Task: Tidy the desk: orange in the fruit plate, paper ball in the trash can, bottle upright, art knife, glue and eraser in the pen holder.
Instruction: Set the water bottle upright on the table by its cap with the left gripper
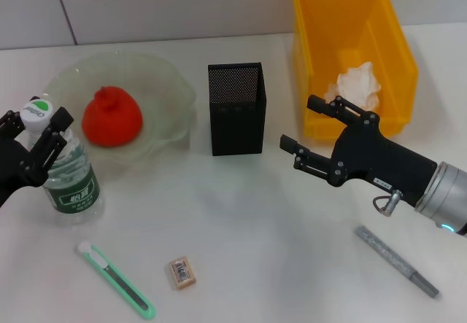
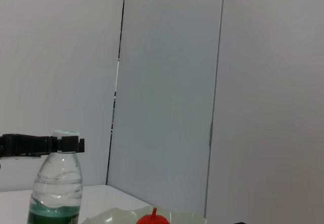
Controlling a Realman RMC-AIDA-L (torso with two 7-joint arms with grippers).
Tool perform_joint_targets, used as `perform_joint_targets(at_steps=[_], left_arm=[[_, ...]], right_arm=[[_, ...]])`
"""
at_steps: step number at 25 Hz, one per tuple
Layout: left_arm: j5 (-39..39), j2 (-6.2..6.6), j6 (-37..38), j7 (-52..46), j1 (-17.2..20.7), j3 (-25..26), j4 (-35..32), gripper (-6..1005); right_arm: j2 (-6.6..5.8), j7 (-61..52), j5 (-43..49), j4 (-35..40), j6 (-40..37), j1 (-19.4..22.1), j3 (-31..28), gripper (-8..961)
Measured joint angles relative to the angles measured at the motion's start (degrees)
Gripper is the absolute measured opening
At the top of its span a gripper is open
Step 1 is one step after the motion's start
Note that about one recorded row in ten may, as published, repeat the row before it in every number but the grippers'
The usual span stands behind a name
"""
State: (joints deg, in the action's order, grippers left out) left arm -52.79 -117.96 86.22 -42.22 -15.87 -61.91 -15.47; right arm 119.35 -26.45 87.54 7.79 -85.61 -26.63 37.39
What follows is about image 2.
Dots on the translucent glass fruit plate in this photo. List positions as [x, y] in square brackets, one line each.
[114, 217]

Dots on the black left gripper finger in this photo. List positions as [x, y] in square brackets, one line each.
[82, 145]
[25, 144]

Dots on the clear green-label water bottle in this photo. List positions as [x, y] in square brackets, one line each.
[58, 183]

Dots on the orange fruit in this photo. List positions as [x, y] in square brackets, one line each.
[152, 220]

